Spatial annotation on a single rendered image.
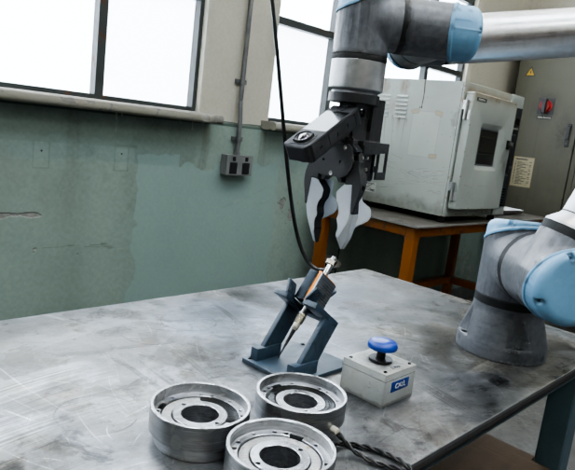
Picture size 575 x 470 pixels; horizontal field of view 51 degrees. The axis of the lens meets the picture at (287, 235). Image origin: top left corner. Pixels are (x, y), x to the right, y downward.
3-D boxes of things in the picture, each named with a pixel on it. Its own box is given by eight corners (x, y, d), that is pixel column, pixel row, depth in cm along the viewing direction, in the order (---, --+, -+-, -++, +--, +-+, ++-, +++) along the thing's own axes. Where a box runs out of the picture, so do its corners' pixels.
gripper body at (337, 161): (385, 185, 86) (398, 100, 84) (348, 185, 80) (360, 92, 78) (344, 177, 91) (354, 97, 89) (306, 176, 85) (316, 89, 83)
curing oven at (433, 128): (456, 227, 273) (481, 81, 261) (351, 203, 314) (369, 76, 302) (513, 222, 317) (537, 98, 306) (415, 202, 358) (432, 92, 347)
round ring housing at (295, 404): (234, 415, 70) (238, 382, 69) (299, 395, 77) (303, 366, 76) (294, 458, 62) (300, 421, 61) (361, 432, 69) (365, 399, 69)
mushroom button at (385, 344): (381, 383, 78) (387, 347, 77) (357, 372, 80) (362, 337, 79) (398, 376, 80) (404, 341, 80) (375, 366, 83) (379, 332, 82)
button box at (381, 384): (381, 408, 76) (388, 372, 75) (338, 387, 81) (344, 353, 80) (416, 393, 82) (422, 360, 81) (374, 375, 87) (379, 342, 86)
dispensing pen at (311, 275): (263, 348, 83) (321, 247, 87) (278, 359, 86) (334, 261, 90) (274, 353, 81) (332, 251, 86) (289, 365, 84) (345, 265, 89)
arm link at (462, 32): (462, 15, 88) (390, 6, 88) (491, -1, 77) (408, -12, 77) (454, 69, 90) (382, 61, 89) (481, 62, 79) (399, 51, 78)
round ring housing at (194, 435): (130, 454, 59) (133, 416, 58) (168, 407, 69) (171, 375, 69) (233, 476, 58) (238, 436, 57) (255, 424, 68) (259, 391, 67)
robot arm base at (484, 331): (479, 328, 115) (488, 279, 113) (559, 355, 105) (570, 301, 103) (439, 341, 104) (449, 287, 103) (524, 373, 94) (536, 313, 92)
